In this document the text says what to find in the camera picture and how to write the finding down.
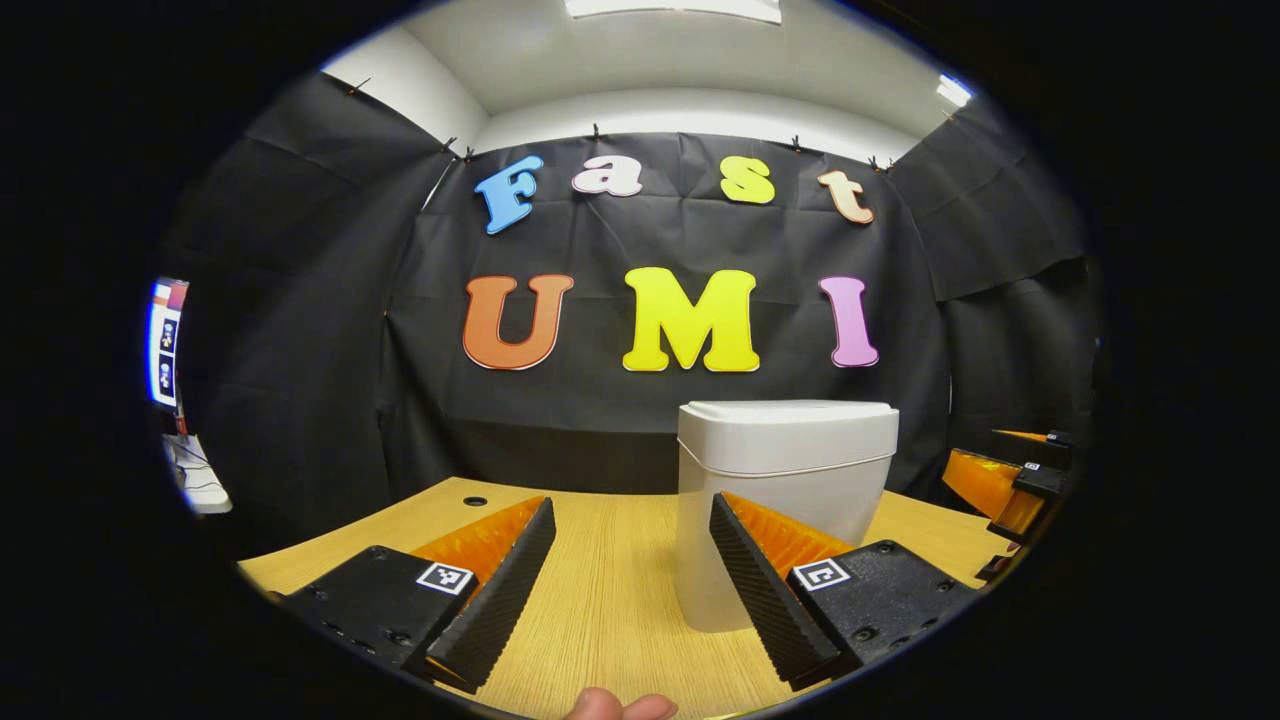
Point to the black backdrop cloth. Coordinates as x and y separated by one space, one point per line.
300 350

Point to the white side desk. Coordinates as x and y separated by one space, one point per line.
200 480

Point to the white desktop garbage bin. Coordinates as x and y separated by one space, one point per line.
790 440

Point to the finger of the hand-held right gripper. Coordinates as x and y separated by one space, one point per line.
1040 450
980 482

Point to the wooden desktop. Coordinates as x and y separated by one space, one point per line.
620 580

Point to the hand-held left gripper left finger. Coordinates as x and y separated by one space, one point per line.
500 600

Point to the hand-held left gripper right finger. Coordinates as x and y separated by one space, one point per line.
765 600

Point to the ceiling light panel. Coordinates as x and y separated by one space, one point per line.
954 90
670 9

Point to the computer monitor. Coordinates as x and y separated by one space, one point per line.
166 345

